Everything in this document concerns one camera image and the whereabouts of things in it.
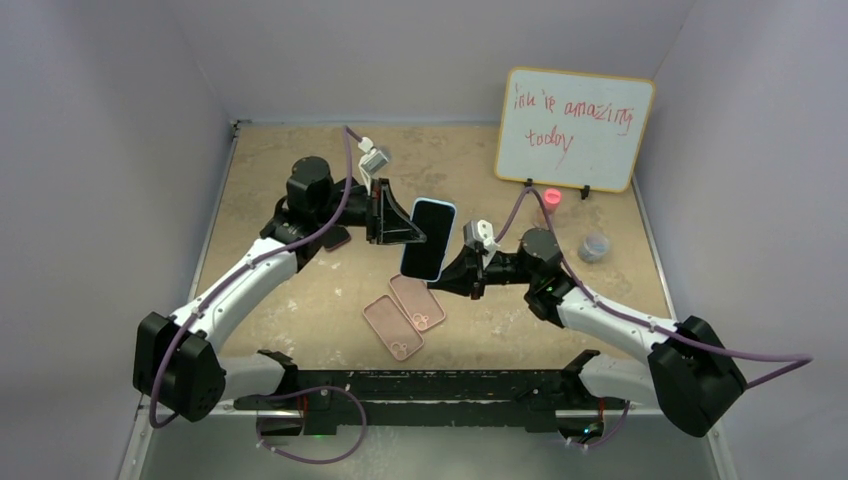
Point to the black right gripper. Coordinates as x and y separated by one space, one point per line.
458 278

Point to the small clear jar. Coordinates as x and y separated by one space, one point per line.
594 247

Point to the pink phone case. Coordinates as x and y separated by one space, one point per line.
418 302
394 329

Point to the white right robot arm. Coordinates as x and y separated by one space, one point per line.
675 367

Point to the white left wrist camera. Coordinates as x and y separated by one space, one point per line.
372 160

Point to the phone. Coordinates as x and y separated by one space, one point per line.
436 219
335 237

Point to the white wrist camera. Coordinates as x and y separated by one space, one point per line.
372 160
480 232

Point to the yellow framed whiteboard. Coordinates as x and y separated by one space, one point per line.
572 130

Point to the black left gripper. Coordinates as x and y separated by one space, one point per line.
385 221

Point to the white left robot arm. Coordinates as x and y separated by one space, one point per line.
313 203

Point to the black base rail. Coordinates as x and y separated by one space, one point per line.
430 397

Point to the pink capped bottle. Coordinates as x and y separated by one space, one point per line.
551 200

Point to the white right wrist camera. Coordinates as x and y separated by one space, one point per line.
480 232

